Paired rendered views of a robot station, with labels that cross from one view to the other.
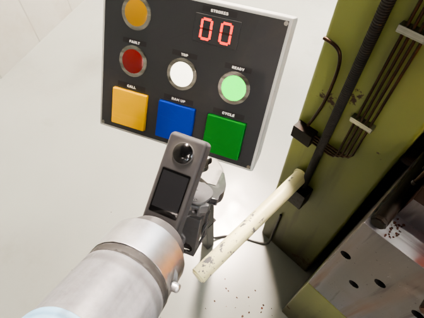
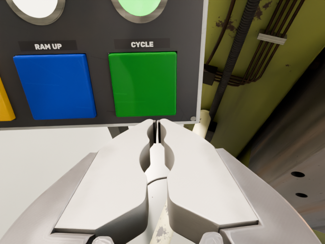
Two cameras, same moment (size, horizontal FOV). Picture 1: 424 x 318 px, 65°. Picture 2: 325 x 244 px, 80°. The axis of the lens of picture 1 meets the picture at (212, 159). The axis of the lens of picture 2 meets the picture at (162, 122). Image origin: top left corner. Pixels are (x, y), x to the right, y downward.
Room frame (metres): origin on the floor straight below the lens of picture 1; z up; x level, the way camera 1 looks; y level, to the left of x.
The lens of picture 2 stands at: (0.23, 0.03, 1.18)
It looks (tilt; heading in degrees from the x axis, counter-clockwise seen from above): 56 degrees down; 336
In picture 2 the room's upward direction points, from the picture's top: 1 degrees clockwise
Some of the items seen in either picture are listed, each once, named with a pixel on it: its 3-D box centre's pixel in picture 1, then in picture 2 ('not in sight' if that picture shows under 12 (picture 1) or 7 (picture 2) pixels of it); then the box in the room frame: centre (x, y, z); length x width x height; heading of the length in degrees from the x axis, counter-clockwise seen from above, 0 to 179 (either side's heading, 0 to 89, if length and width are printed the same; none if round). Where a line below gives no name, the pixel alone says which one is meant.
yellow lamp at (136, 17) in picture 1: (136, 12); not in sight; (0.54, 0.13, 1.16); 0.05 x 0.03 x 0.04; 44
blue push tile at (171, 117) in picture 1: (175, 122); (59, 87); (0.43, 0.07, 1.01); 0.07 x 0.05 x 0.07; 69
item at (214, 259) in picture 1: (253, 221); (185, 171); (0.38, -0.12, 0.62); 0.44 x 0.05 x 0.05; 134
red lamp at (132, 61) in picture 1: (132, 61); not in sight; (0.50, 0.15, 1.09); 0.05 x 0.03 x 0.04; 44
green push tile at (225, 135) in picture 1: (223, 136); (144, 85); (0.39, -0.02, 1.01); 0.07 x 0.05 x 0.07; 69
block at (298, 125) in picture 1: (303, 133); (204, 73); (0.56, -0.25, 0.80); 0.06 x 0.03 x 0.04; 44
